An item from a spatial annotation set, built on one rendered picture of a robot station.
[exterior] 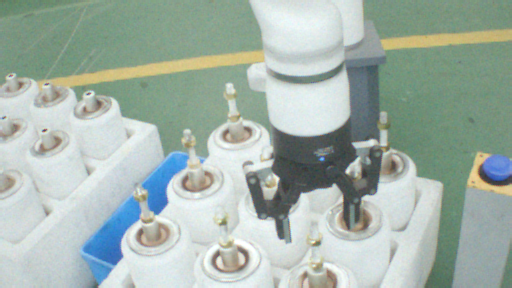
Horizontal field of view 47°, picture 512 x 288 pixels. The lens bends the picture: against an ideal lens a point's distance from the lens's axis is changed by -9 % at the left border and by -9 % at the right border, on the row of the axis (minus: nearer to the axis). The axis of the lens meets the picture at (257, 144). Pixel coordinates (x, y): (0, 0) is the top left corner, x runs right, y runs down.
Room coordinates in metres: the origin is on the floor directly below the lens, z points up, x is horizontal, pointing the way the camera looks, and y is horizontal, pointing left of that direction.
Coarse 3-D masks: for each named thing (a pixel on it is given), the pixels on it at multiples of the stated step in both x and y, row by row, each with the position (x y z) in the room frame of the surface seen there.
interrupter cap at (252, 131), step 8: (248, 120) 0.85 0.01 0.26; (224, 128) 0.84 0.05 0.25; (248, 128) 0.83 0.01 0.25; (256, 128) 0.83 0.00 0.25; (216, 136) 0.82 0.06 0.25; (224, 136) 0.82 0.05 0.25; (248, 136) 0.81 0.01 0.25; (256, 136) 0.80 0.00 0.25; (216, 144) 0.80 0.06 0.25; (224, 144) 0.80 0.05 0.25; (232, 144) 0.79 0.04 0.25; (240, 144) 0.79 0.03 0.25; (248, 144) 0.79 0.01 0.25
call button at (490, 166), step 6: (492, 156) 0.58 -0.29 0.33; (498, 156) 0.58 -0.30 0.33; (504, 156) 0.58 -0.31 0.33; (486, 162) 0.57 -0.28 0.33; (492, 162) 0.57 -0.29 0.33; (498, 162) 0.57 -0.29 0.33; (504, 162) 0.56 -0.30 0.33; (510, 162) 0.56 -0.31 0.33; (486, 168) 0.56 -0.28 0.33; (492, 168) 0.56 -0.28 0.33; (498, 168) 0.56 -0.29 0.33; (504, 168) 0.55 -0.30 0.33; (510, 168) 0.55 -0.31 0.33; (486, 174) 0.56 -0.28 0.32; (492, 174) 0.55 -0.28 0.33; (498, 174) 0.55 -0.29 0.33; (504, 174) 0.55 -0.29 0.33; (510, 174) 0.55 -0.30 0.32; (498, 180) 0.55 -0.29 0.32
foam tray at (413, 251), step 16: (208, 160) 0.86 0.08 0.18; (416, 192) 0.71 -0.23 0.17; (432, 192) 0.70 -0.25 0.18; (416, 208) 0.67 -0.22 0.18; (432, 208) 0.66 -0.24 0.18; (240, 224) 0.70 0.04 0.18; (416, 224) 0.64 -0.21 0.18; (432, 224) 0.67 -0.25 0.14; (400, 240) 0.61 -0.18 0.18; (416, 240) 0.60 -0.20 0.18; (432, 240) 0.68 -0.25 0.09; (400, 256) 0.58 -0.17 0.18; (416, 256) 0.59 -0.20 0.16; (432, 256) 0.69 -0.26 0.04; (112, 272) 0.63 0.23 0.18; (128, 272) 0.62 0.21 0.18; (272, 272) 0.59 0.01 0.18; (400, 272) 0.55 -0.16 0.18; (416, 272) 0.60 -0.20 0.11
